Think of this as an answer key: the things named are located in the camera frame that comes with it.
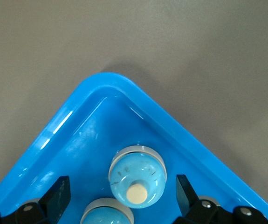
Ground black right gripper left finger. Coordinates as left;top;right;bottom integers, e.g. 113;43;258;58
0;176;71;224

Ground blue plastic tray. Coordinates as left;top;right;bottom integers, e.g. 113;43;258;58
0;72;268;224

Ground blue dome bell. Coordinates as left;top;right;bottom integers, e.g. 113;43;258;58
80;197;135;224
108;145;167;209

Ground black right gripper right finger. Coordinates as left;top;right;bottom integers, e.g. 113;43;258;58
173;174;268;224

